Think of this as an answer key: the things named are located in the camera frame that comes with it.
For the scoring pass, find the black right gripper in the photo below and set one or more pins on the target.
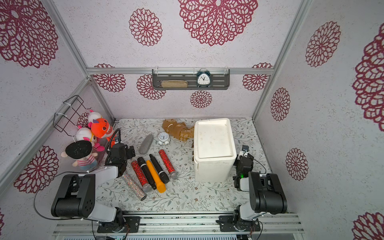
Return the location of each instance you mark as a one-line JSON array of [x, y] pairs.
[[243, 162]]

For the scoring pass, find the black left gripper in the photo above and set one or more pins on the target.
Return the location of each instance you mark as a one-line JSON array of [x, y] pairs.
[[130, 152]]

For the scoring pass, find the black microphone long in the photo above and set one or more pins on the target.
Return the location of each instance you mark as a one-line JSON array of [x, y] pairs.
[[143, 165]]

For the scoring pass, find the red glitter microphone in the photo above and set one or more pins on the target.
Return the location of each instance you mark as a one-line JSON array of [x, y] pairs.
[[141, 177], [172, 172]]

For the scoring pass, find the white plastic drawer cabinet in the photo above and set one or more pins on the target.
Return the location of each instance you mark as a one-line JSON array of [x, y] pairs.
[[214, 150]]

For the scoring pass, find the rainbow rhinestone microphone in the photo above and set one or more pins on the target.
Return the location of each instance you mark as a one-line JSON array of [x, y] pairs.
[[134, 187]]

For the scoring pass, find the orange yellow microphone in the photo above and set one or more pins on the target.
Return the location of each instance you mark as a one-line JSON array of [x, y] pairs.
[[159, 184]]

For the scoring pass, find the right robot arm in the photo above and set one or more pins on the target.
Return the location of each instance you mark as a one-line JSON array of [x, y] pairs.
[[266, 194]]

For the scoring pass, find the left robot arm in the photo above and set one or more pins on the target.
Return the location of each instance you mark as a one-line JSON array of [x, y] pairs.
[[76, 196]]

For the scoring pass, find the grey pencil case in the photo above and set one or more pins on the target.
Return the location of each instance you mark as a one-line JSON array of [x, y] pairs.
[[146, 144]]

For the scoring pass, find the orange fish plush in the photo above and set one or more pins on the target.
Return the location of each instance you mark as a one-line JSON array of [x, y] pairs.
[[103, 130]]

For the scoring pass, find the black haired doll plush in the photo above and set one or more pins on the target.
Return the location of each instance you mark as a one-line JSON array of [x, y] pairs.
[[82, 153]]

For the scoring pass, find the pink white plush doll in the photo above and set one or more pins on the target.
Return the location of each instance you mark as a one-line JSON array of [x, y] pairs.
[[84, 132]]

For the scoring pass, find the small white alarm clock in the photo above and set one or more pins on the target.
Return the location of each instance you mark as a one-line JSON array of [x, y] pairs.
[[164, 139]]

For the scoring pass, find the brown teddy bear plush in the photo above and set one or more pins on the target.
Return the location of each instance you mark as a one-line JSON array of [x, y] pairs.
[[178, 130]]

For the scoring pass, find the tan pouch on shelf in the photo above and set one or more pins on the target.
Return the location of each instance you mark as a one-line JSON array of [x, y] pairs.
[[170, 84]]

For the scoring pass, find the green alarm clock on shelf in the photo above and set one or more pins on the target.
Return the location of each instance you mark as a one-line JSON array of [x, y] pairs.
[[203, 79]]

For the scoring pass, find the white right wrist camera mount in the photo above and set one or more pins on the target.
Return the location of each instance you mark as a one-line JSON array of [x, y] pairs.
[[244, 152]]

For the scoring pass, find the black wire wall basket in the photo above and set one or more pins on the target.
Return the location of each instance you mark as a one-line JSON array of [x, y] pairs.
[[74, 117]]

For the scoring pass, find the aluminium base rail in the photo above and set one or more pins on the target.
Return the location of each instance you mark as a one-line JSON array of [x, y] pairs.
[[188, 223]]

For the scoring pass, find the grey wall shelf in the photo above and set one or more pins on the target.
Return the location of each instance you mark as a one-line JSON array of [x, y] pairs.
[[219, 82]]

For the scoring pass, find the horizontal aluminium wall rail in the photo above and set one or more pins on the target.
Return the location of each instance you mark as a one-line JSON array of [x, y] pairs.
[[180, 71]]

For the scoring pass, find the aluminium corner frame post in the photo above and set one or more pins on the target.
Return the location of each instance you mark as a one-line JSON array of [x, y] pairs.
[[293, 32]]

